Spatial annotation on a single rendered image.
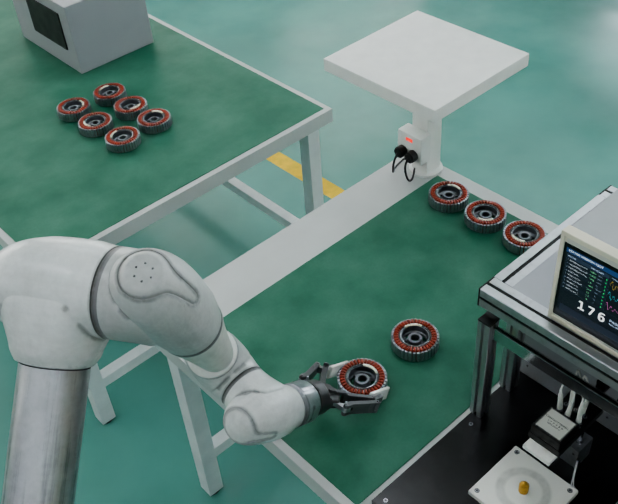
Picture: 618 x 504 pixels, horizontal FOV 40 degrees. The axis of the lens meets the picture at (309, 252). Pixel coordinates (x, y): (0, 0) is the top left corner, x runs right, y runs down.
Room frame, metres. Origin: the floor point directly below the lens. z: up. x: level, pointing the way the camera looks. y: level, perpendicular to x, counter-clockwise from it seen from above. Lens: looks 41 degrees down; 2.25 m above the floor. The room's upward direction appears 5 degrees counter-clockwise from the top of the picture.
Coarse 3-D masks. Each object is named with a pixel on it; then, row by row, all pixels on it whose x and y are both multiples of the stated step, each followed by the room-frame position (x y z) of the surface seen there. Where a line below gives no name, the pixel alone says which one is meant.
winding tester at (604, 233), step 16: (608, 208) 1.10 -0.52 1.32; (576, 224) 1.07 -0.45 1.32; (592, 224) 1.07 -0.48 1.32; (608, 224) 1.06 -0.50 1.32; (560, 240) 1.06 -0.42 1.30; (576, 240) 1.03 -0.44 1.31; (592, 240) 1.02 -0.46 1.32; (608, 240) 1.02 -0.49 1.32; (560, 256) 1.05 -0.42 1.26; (592, 256) 1.01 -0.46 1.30; (608, 256) 0.99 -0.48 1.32; (560, 272) 1.05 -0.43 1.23; (560, 320) 1.04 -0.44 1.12; (592, 336) 0.99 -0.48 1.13
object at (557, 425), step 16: (576, 400) 1.03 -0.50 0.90; (544, 416) 0.98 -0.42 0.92; (560, 416) 0.98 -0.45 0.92; (576, 416) 0.99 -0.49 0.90; (592, 416) 0.99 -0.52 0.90; (544, 432) 0.94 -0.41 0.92; (560, 432) 0.94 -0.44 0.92; (576, 432) 0.95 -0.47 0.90; (528, 448) 0.94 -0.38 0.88; (544, 448) 0.94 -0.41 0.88; (560, 448) 0.92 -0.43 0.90
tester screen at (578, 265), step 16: (576, 256) 1.03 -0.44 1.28; (576, 272) 1.03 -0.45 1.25; (592, 272) 1.01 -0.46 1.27; (608, 272) 0.98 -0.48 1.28; (560, 288) 1.05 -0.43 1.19; (576, 288) 1.02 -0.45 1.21; (592, 288) 1.00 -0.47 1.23; (608, 288) 0.98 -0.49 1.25; (592, 304) 1.00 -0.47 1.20; (608, 304) 0.97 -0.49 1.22; (576, 320) 1.01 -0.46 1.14; (592, 320) 0.99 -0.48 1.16; (608, 320) 0.97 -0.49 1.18
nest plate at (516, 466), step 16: (496, 464) 0.98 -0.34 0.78; (512, 464) 0.97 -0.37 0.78; (528, 464) 0.97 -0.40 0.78; (480, 480) 0.94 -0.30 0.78; (496, 480) 0.94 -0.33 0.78; (512, 480) 0.94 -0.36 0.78; (528, 480) 0.93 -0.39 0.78; (544, 480) 0.93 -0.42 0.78; (560, 480) 0.93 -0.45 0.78; (480, 496) 0.91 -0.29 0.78; (496, 496) 0.90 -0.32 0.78; (512, 496) 0.90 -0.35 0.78; (528, 496) 0.90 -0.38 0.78; (544, 496) 0.89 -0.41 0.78; (560, 496) 0.89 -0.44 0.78
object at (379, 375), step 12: (360, 360) 1.28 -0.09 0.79; (372, 360) 1.28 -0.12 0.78; (348, 372) 1.25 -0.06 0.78; (360, 372) 1.26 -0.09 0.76; (372, 372) 1.25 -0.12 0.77; (384, 372) 1.24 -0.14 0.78; (348, 384) 1.21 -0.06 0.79; (360, 384) 1.22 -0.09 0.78; (372, 384) 1.21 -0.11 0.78; (384, 384) 1.21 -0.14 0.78
